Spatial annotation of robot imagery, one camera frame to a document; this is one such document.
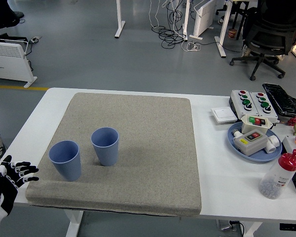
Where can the white wall switch plate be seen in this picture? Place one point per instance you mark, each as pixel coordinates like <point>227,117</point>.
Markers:
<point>223,114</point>

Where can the grey red-black push-button switch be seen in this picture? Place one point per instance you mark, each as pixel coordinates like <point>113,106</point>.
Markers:
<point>251,146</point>

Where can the grey-brown foam mat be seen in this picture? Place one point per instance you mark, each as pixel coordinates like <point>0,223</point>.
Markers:
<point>143,148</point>

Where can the brown paper cup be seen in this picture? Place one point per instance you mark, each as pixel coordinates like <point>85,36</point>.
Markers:
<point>232,34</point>

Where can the white table leg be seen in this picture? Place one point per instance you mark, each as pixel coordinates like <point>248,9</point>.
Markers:
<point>74,223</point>
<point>252,229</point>

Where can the grey table motor box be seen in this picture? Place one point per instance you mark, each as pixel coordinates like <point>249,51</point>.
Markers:
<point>224,225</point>

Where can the black table height controller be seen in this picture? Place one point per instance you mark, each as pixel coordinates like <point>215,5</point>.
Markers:
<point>292,226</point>

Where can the blue round plate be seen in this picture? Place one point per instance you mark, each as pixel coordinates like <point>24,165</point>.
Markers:
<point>261,156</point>

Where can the white four-button control box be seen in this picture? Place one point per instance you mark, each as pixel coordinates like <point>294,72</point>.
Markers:
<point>238,100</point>
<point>256,105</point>

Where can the blue ribbed plastic cup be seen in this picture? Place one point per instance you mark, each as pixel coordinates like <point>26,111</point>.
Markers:
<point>66,168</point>
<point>106,155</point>

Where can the black plastic-wrapped tray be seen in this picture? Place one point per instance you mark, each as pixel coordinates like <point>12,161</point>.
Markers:
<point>281,98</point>

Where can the white green-red push-button switch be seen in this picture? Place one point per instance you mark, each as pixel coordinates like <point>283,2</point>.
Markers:
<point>249,127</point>

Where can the white PVC pipe fitting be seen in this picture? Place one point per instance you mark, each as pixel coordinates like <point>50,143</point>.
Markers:
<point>272,144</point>

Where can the emergency stop button box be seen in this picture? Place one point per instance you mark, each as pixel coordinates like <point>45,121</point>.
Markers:
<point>289,143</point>

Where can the black mesh office chair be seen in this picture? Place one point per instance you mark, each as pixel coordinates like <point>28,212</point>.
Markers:
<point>273,32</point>

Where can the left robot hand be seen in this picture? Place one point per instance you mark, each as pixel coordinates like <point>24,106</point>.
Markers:
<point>5,187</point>

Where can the grey power strip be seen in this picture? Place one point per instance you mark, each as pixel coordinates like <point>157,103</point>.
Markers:
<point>34,39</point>

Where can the clear bottle with red cap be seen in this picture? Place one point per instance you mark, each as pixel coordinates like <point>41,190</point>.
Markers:
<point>276,180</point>

